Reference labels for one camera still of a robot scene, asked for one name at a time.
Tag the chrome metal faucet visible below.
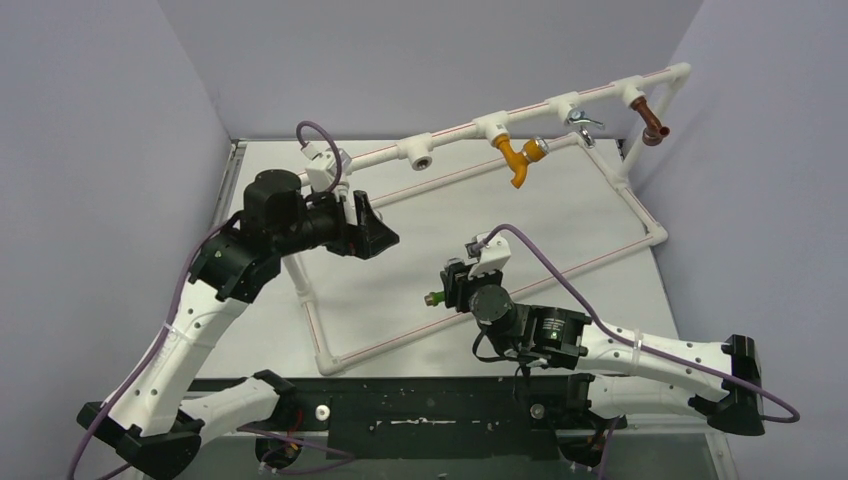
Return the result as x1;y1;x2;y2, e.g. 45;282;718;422
565;109;605;149

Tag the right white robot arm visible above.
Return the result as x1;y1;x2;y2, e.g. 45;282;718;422
425;259;765;436

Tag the brown plastic faucet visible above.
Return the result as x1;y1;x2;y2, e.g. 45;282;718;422
630;96;671;146

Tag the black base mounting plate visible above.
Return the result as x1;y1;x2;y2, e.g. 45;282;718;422
192;374;664;465

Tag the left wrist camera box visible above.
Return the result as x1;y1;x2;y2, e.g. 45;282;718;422
301;144;352;195

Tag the orange plastic faucet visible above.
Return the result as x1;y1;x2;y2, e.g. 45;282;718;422
492;134;550;189

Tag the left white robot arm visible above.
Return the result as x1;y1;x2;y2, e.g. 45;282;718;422
77;170;400;479

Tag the green plastic faucet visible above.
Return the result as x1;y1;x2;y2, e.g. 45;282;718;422
424;291;446;307

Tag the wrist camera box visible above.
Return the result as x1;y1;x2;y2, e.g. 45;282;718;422
301;144;352;195
466;232;511;278

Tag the white PVC pipe frame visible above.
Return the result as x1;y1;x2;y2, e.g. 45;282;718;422
281;62;691;378

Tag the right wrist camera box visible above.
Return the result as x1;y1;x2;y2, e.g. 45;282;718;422
466;232;511;278

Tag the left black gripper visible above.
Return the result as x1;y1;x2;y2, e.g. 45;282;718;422
278;184;400;257

